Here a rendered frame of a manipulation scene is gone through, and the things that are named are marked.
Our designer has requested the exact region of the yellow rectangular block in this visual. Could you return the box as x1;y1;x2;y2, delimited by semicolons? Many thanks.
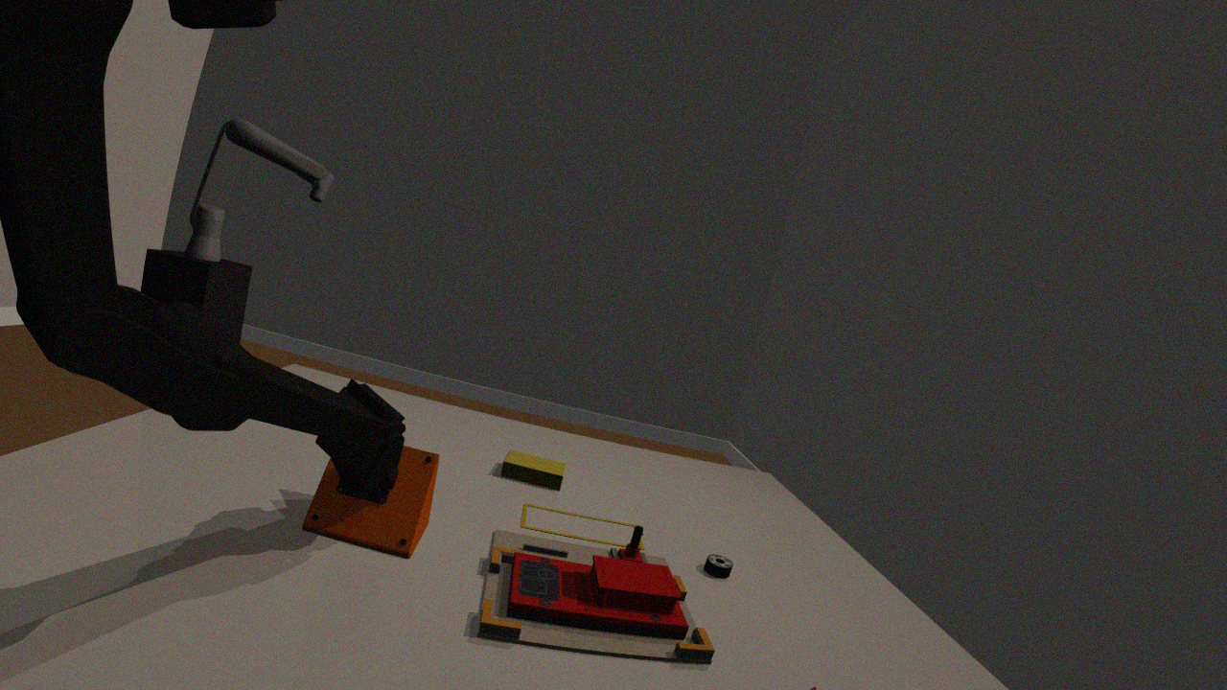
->
499;449;566;491

